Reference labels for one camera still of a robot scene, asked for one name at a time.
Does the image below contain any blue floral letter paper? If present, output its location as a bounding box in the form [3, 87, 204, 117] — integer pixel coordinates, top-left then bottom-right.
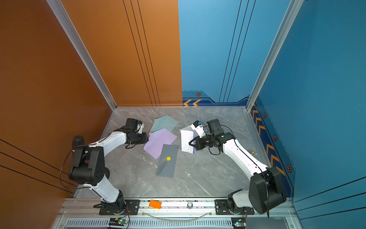
[180, 128, 200, 154]

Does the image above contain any grey envelope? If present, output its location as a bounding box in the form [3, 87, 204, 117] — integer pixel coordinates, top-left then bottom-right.
[155, 145, 179, 178]

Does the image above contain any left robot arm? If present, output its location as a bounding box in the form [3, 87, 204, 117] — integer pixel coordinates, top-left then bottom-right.
[69, 118, 148, 215]

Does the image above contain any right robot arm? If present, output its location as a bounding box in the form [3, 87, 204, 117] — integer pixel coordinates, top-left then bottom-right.
[188, 119, 287, 214]

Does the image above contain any purple envelope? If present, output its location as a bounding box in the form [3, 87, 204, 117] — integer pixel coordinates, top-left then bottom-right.
[144, 128, 177, 159]

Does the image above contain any teal envelope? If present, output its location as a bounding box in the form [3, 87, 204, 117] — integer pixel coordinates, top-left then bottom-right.
[150, 115, 179, 133]

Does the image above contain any black microphone on stand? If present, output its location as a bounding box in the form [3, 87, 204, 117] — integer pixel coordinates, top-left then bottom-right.
[71, 135, 84, 149]

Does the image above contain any orange lego brick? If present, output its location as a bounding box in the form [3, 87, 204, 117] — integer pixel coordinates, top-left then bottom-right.
[149, 199, 162, 210]

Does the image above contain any left green circuit board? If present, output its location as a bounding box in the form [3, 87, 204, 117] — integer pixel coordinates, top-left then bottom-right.
[108, 218, 129, 228]

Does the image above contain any green circuit board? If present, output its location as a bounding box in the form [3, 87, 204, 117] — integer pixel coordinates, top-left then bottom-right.
[108, 218, 129, 228]
[231, 218, 246, 229]

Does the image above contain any right green circuit board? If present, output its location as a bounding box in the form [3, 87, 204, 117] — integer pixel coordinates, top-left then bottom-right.
[231, 218, 246, 229]

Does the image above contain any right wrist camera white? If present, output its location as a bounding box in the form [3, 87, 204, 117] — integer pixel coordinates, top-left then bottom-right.
[191, 120, 206, 137]

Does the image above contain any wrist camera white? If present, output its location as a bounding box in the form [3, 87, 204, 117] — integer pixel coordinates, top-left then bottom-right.
[191, 120, 206, 137]
[136, 121, 144, 134]

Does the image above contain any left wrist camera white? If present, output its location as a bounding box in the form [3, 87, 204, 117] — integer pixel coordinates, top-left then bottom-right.
[136, 121, 144, 134]

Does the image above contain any silver knob on rail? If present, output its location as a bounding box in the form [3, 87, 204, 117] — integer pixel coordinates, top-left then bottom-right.
[187, 202, 193, 209]

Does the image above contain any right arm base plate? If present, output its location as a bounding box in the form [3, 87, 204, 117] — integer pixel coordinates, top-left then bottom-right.
[214, 199, 254, 216]

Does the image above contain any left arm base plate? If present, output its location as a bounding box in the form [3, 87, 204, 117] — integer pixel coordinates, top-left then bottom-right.
[94, 199, 140, 216]

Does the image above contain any aluminium front rail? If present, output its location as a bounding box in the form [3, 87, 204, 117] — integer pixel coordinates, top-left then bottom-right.
[58, 197, 298, 219]

